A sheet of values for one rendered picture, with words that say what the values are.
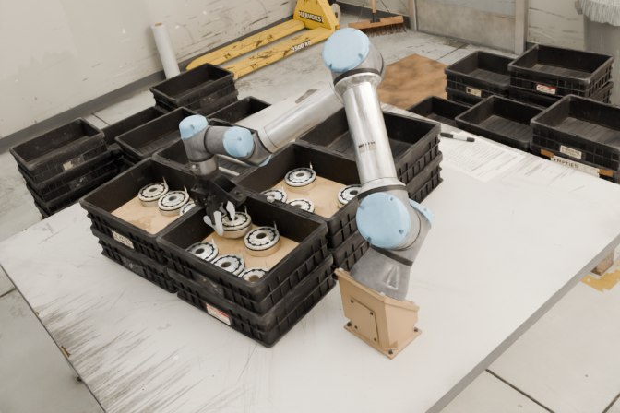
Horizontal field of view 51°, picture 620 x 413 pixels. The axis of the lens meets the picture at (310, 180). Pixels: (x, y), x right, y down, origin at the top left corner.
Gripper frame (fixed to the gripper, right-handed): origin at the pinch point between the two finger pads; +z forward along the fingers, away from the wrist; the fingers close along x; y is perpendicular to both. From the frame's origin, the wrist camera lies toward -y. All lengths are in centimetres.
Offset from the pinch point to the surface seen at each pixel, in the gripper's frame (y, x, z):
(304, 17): 228, -329, 73
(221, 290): -14.3, 19.1, 3.1
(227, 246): -0.7, 2.5, 4.9
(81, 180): 151, -41, 46
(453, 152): -29, -87, 18
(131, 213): 41.7, 3.4, 4.6
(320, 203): -14.0, -26.8, 5.0
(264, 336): -26.2, 19.2, 14.4
